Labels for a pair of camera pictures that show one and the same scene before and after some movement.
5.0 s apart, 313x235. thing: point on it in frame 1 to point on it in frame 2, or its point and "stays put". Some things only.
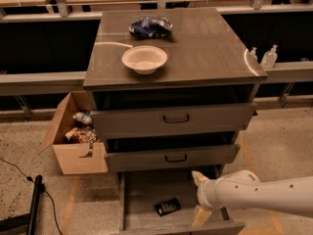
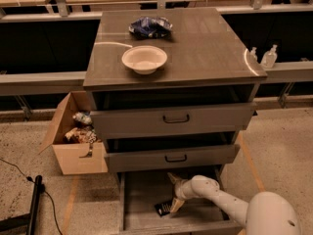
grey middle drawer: [152, 157] stays put
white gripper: [202, 193] to [180, 190]
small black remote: [167, 207] stays put
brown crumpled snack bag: [81, 134] stays put
